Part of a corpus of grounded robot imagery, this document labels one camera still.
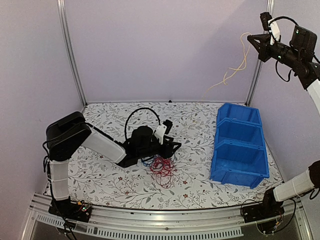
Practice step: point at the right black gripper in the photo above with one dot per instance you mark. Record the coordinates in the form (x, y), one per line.
(263, 48)

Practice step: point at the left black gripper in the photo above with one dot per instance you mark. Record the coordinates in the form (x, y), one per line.
(168, 146)

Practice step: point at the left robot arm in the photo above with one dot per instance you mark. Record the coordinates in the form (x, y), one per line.
(65, 137)

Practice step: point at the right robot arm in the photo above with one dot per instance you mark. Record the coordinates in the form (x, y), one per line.
(291, 110)

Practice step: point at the blue three-compartment bin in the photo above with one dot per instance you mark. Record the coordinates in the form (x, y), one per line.
(240, 154)

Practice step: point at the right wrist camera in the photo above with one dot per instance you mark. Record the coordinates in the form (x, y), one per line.
(269, 24)

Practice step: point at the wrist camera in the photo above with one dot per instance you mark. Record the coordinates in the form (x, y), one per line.
(162, 130)
(269, 24)

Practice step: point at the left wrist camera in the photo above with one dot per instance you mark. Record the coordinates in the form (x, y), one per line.
(162, 130)

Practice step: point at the right aluminium frame post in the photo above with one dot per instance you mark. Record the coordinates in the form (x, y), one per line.
(270, 4)

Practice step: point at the aluminium frame post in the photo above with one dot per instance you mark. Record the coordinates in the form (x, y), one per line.
(270, 4)
(61, 7)

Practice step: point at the aluminium front rail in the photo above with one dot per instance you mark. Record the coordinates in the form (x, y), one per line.
(110, 223)

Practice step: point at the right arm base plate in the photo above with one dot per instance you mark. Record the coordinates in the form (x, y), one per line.
(257, 212)

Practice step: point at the left aluminium frame post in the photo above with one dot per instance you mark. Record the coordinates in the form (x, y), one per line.
(61, 7)

